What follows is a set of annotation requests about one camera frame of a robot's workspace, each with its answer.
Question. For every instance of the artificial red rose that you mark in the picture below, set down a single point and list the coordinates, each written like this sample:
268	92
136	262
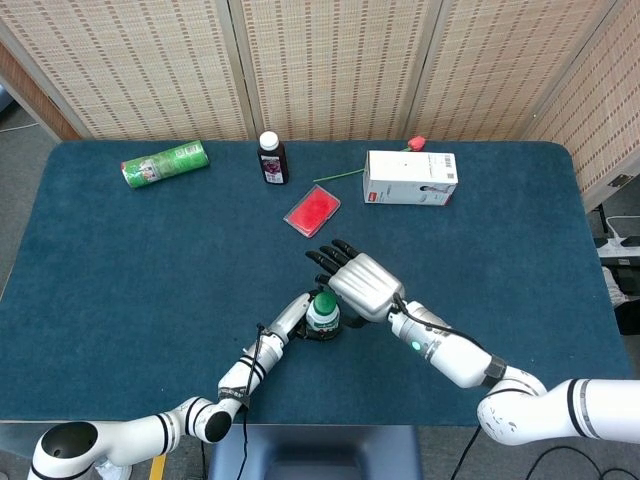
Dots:
416	143

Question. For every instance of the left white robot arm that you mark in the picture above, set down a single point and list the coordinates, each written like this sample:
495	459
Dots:
240	372

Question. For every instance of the metal screen hinge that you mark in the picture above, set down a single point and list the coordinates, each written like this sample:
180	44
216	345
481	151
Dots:
620	180

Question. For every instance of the white cardboard lamp box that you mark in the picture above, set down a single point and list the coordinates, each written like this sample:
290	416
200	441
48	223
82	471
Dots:
410	175

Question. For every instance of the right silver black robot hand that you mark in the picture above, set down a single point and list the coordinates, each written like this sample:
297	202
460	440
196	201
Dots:
367	285

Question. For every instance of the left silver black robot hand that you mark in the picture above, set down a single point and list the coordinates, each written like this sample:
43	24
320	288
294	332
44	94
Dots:
290	315

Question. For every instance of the green chip can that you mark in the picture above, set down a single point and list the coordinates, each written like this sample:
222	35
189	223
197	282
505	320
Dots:
165	164

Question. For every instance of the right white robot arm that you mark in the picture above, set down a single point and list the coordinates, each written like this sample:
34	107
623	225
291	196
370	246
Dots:
460	360

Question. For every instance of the blue grey robot torso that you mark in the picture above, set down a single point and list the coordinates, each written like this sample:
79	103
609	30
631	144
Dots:
320	450

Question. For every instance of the green bottle cap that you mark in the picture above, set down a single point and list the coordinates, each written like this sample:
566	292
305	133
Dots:
324	301

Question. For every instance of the red plastic case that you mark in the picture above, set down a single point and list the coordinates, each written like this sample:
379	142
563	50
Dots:
312	210

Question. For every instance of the blue felt table cloth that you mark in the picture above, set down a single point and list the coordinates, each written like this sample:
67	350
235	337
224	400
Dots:
150	275

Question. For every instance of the woven bamboo screen panel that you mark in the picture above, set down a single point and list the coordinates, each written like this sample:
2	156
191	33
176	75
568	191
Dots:
140	65
610	100
330	65
500	65

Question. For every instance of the white AD milk bottle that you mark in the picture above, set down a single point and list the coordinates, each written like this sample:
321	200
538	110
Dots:
322	322

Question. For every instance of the dark grape juice bottle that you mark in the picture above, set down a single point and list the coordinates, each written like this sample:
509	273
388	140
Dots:
273	167

